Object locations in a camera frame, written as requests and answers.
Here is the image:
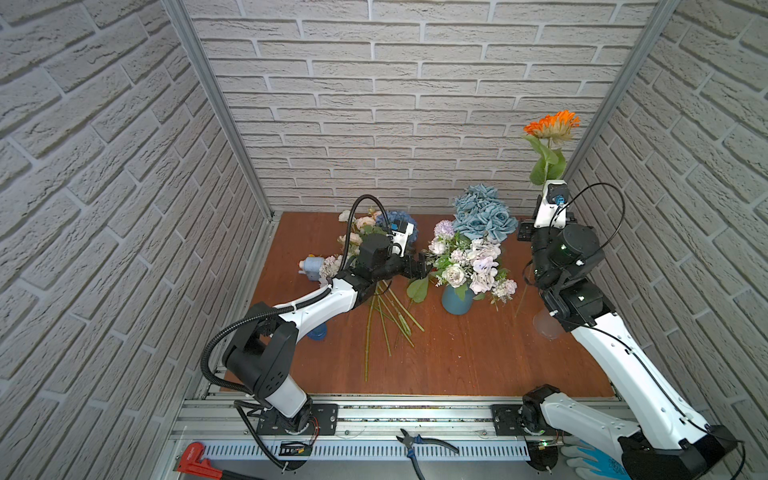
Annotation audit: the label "pink white mixed bouquet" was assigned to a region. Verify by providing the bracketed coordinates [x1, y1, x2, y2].
[407, 220, 517, 304]

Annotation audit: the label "light blue rose bouquet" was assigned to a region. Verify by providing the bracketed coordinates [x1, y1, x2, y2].
[453, 184, 518, 243]

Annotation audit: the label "teal ceramic vase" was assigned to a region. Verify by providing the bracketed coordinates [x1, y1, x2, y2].
[441, 285, 474, 316]

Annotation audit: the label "orange gerbera flower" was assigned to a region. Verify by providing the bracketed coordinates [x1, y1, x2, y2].
[523, 110, 581, 186]

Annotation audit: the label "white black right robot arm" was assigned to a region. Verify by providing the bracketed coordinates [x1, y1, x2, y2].
[520, 223, 740, 479]

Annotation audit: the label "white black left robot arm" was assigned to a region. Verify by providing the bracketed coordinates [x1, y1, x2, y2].
[223, 234, 428, 432]

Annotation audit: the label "clear glass vase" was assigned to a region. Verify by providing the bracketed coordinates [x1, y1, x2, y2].
[533, 308, 566, 341]

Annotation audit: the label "dark blue hydrangea flower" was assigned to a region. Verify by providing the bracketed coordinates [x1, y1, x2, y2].
[376, 210, 419, 246]

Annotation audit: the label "light blue small bottle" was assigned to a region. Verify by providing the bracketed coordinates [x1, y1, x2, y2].
[298, 256, 325, 282]

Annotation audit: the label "white blue work glove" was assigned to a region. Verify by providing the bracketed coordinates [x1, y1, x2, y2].
[560, 441, 630, 480]

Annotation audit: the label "red clamp tool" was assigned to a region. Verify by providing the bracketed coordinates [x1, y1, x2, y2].
[175, 442, 261, 480]

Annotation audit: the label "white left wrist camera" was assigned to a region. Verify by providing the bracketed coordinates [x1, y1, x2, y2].
[390, 224, 413, 257]

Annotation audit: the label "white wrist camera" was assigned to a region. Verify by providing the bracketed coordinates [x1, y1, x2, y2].
[390, 224, 413, 257]
[534, 180, 570, 229]

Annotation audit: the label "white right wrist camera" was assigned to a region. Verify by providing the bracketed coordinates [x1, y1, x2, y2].
[534, 180, 570, 229]

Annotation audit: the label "blue handled pliers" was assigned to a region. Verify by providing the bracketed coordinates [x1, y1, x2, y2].
[395, 427, 460, 480]

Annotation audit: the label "black corrugated cable conduit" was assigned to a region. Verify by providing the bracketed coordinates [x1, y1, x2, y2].
[199, 193, 394, 395]

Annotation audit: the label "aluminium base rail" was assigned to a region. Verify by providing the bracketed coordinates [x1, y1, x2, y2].
[150, 392, 569, 479]

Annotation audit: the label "aluminium right corner post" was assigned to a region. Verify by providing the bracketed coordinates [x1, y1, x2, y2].
[558, 1, 679, 182]

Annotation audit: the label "aluminium corner post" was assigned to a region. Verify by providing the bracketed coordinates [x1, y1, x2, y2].
[558, 1, 679, 182]
[163, 0, 275, 220]

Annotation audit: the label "aluminium left corner post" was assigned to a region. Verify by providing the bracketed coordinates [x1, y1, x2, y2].
[163, 0, 275, 220]

